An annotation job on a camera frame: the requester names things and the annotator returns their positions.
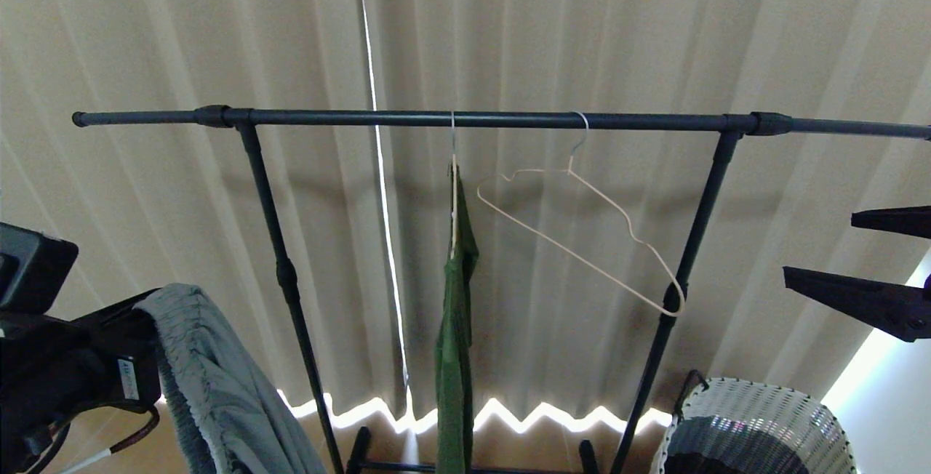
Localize pale grey shorts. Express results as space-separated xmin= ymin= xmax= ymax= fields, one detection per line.
xmin=135 ymin=284 xmax=328 ymax=474

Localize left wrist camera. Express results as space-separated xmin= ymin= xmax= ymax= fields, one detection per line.
xmin=0 ymin=222 xmax=79 ymax=316

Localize green shirt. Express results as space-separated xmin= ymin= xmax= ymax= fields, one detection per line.
xmin=434 ymin=164 xmax=481 ymax=474

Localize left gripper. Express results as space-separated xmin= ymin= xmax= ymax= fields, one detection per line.
xmin=0 ymin=289 xmax=163 ymax=454

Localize beige curtain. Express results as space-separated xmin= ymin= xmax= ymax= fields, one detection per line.
xmin=0 ymin=0 xmax=931 ymax=435

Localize black clothes rack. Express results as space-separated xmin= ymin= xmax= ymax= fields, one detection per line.
xmin=71 ymin=105 xmax=931 ymax=474

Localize pink clothes hanger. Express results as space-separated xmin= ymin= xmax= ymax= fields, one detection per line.
xmin=476 ymin=111 xmax=687 ymax=318
xmin=448 ymin=111 xmax=460 ymax=261

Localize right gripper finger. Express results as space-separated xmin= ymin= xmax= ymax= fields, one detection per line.
xmin=783 ymin=265 xmax=931 ymax=344
xmin=850 ymin=205 xmax=931 ymax=241

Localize white laundry basket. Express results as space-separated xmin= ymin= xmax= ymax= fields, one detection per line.
xmin=650 ymin=369 xmax=860 ymax=474

